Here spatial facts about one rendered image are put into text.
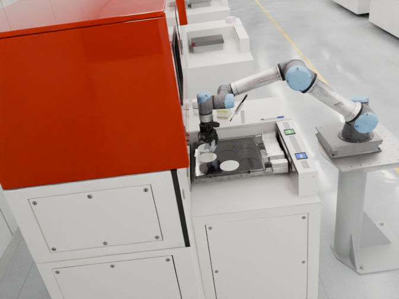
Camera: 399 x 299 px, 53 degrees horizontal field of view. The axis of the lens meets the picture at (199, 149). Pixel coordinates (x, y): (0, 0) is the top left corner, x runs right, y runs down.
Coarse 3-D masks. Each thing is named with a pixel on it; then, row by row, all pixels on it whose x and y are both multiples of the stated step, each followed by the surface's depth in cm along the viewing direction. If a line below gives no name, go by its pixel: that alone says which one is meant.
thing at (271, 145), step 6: (264, 138) 237; (270, 138) 237; (276, 138) 236; (264, 144) 232; (270, 144) 231; (276, 144) 230; (270, 150) 225; (276, 150) 224; (276, 168) 209; (282, 168) 209
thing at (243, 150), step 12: (228, 144) 233; (240, 144) 231; (252, 144) 229; (228, 156) 222; (240, 156) 220; (252, 156) 218; (204, 168) 214; (216, 168) 212; (240, 168) 209; (252, 168) 208
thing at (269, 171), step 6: (270, 168) 215; (234, 174) 214; (240, 174) 214; (246, 174) 214; (252, 174) 214; (258, 174) 214; (264, 174) 215; (270, 174) 215; (198, 180) 215; (204, 180) 215; (210, 180) 215; (216, 180) 216; (222, 180) 216
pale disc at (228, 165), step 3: (225, 162) 216; (228, 162) 216; (231, 162) 216; (234, 162) 215; (222, 165) 214; (225, 165) 214; (228, 165) 214; (231, 165) 213; (234, 165) 213; (237, 165) 212; (222, 168) 211; (225, 168) 211; (228, 168) 211; (231, 168) 210; (234, 168) 210
